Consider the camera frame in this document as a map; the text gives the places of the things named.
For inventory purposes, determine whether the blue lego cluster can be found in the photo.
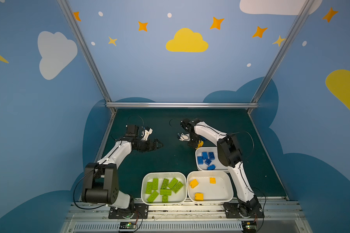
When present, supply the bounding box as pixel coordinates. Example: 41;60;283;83
202;151;208;160

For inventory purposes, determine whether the blue small lego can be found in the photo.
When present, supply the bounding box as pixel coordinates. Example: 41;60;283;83
205;159;212;166

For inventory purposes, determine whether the green long lego cluster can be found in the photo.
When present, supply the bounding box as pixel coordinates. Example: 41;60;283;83
160;178;169;189

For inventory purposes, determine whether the yellow small lego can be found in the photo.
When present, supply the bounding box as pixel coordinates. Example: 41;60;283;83
210;177;216;184

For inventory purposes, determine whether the green long lego brick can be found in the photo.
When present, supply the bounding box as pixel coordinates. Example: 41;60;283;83
172;182;184;194

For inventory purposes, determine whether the green small lego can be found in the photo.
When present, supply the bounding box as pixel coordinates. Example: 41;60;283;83
162;195;169;203

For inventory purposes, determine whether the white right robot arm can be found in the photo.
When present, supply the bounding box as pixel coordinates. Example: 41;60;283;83
180;118;264;218

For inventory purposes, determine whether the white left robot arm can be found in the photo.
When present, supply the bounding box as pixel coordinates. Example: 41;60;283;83
81;137;164;213

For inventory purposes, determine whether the yellow square lego brick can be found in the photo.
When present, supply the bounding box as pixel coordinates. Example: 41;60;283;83
196;140;204;149

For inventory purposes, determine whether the white bin right rear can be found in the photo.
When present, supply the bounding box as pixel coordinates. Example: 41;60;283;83
195;147;229;173

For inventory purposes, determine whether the white bin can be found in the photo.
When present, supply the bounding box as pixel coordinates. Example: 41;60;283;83
141;172;187;205
195;147;229;173
187;170;234;204

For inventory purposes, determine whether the white bin left front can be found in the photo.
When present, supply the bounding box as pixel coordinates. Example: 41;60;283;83
141;172;187;205

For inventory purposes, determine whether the white bin middle front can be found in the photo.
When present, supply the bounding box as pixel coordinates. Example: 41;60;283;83
187;170;234;204

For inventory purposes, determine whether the left controller board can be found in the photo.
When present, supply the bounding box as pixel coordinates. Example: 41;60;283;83
118;222;137;232

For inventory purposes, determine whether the controller board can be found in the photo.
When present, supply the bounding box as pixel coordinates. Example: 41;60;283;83
242;221;257;233
118;222;137;232

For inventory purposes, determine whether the right controller board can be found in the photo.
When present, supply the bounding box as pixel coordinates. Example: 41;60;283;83
242;221;257;233

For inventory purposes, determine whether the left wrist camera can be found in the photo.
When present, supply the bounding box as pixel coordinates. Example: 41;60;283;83
124;125;153;141

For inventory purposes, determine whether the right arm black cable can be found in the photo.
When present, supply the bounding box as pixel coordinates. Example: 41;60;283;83
230;130;255;161

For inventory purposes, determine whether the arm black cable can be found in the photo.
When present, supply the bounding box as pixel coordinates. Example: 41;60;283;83
72;168;106;210
230;130;255;161

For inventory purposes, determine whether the aluminium frame rear bar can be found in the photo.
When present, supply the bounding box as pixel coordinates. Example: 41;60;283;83
106;102;259;109

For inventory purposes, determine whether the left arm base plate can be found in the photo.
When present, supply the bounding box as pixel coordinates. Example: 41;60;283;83
108;203;149;219

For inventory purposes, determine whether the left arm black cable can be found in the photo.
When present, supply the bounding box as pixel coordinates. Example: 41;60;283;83
72;168;106;210

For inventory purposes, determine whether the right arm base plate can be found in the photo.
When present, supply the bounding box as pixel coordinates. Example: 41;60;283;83
223;200;264;218

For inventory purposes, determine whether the front aluminium rail bed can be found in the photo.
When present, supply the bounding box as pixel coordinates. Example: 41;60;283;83
61;197;312;233

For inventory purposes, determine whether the aluminium frame left post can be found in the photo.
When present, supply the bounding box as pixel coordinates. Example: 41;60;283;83
57;0;111;103

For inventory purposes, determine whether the aluminium frame post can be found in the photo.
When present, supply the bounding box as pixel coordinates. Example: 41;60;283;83
57;0;111;103
247;0;316;115

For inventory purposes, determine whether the aluminium frame right post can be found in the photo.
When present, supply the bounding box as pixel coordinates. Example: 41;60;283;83
247;0;316;115

